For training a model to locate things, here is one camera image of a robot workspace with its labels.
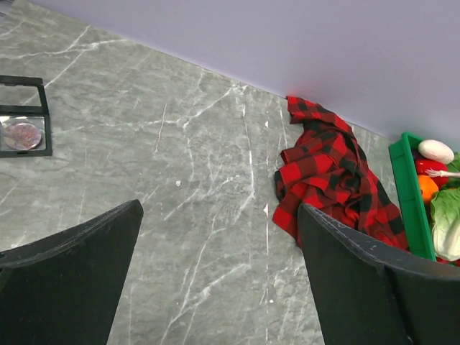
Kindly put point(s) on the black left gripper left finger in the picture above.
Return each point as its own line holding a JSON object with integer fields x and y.
{"x": 65, "y": 288}

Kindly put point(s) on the white green onion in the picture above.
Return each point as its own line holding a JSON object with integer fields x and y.
{"x": 442, "y": 174}

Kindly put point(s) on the round pink brooch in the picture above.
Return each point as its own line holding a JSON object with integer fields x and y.
{"x": 22, "y": 136}

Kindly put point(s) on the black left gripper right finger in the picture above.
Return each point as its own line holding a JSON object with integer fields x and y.
{"x": 367, "y": 292}

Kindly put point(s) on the black brooch display box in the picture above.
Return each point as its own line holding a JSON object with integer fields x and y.
{"x": 37, "y": 115}

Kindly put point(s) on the green white cabbage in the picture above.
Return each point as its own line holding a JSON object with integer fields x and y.
{"x": 445, "y": 224}

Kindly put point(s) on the white potato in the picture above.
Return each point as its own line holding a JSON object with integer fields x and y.
{"x": 436, "y": 151}

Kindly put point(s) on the green plastic tray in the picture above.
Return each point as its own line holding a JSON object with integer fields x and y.
{"x": 416, "y": 215}

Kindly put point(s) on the orange fruit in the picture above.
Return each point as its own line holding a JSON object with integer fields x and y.
{"x": 428, "y": 188}

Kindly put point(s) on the red black plaid shirt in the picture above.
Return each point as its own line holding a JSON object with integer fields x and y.
{"x": 326, "y": 168}

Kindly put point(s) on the red tomato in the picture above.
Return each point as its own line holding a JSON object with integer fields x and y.
{"x": 422, "y": 167}

